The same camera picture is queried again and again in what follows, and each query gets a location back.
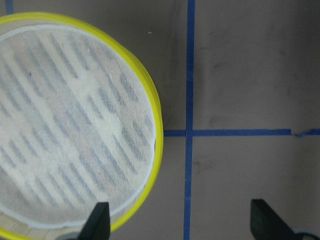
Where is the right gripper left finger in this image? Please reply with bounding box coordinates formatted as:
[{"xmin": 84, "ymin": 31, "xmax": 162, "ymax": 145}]
[{"xmin": 77, "ymin": 202, "xmax": 110, "ymax": 240}]

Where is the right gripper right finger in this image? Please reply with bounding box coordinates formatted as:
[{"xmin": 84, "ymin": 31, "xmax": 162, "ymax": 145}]
[{"xmin": 250, "ymin": 199, "xmax": 299, "ymax": 240}]

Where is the yellow steamer layer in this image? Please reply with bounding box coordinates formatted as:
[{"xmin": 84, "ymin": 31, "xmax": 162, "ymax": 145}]
[{"xmin": 0, "ymin": 12, "xmax": 165, "ymax": 240}]

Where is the white steamer cloth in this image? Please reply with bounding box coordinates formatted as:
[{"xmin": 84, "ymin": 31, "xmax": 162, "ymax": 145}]
[{"xmin": 0, "ymin": 24, "xmax": 157, "ymax": 230}]

